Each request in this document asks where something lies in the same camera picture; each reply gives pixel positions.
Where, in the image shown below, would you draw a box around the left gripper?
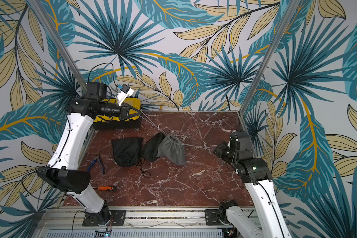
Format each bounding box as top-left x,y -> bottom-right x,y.
97,101 -> 142,121

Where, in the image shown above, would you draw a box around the black hair dryer pouch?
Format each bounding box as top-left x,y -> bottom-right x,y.
111,137 -> 143,168

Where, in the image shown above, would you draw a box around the plain black drawstring pouch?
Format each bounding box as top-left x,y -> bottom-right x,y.
139,132 -> 166,179

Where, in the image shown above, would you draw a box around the grey hair dryer pouch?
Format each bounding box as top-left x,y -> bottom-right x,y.
138,111 -> 221,166

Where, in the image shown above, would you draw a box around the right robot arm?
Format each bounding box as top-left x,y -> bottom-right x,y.
214,130 -> 292,238

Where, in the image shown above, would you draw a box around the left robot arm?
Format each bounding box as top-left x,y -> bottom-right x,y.
36,82 -> 140,216

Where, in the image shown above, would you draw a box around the yellow black toolbox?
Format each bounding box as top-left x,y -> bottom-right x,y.
92,98 -> 141,131

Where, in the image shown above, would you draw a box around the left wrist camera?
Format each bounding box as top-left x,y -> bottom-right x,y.
116,84 -> 134,106

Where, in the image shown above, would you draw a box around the blue handled pliers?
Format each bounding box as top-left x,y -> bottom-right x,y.
86,154 -> 105,175

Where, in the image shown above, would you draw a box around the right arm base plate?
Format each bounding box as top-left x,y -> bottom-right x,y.
204,209 -> 226,226

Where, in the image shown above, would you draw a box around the orange handled screwdriver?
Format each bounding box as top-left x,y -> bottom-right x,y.
97,186 -> 117,191

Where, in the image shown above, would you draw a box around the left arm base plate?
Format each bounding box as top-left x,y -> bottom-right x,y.
82,210 -> 126,227

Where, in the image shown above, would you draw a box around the aluminium front rail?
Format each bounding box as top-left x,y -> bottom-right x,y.
34,206 -> 232,235

